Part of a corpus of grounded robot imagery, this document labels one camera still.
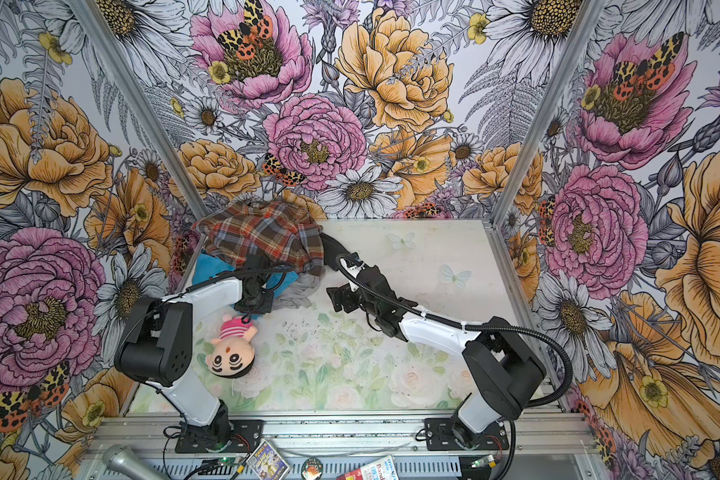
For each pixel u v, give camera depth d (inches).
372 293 22.4
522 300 41.3
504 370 17.5
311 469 27.6
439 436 28.9
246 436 29.1
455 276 41.4
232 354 31.3
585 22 28.7
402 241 45.6
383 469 26.4
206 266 38.2
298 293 38.8
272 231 38.9
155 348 18.8
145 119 35.4
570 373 16.7
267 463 27.2
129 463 26.7
